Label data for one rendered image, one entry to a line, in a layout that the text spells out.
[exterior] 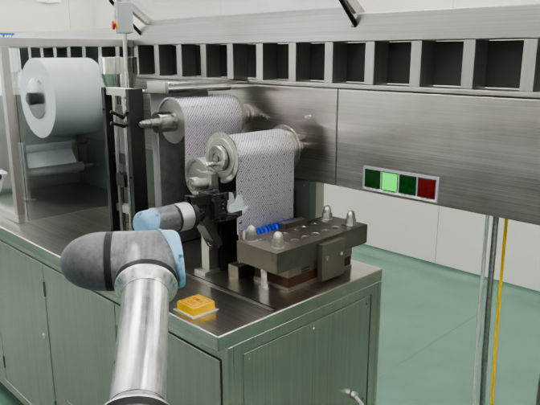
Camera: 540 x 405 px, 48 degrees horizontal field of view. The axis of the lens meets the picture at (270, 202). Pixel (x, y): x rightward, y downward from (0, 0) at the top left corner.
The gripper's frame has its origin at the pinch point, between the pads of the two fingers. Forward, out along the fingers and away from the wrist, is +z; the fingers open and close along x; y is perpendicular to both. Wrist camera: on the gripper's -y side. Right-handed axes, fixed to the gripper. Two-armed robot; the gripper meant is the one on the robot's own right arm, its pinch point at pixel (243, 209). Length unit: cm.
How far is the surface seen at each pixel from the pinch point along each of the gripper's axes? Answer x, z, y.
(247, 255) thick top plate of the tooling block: -8.7, -6.5, -10.3
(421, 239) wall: 96, 263, -89
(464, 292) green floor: 48, 240, -110
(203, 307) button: -13.4, -26.2, -18.4
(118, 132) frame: 43.2, -14.1, 19.9
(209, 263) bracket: 7.8, -7.1, -16.7
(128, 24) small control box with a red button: 57, 1, 54
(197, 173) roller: 17.9, -2.9, 8.7
